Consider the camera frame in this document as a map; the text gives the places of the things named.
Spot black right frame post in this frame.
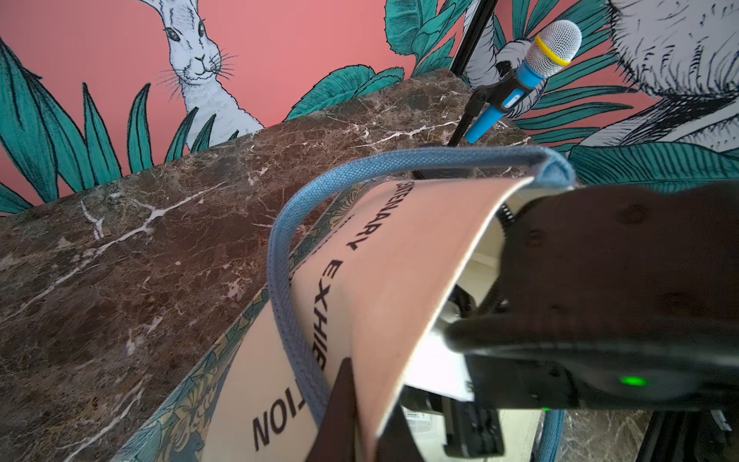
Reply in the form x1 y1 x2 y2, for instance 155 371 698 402
450 0 498 77

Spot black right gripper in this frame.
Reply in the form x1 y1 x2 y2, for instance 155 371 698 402
397 386 555 460

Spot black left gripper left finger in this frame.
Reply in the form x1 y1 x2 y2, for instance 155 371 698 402
305 358 357 462

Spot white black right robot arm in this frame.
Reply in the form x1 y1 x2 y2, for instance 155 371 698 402
400 181 738 461

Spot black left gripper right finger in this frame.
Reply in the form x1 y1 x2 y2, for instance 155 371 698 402
375 404 425 462

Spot cream canvas tote bag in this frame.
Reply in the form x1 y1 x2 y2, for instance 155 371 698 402
117 146 575 461

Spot blue toy microphone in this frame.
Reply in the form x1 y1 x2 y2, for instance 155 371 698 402
465 19 582 144

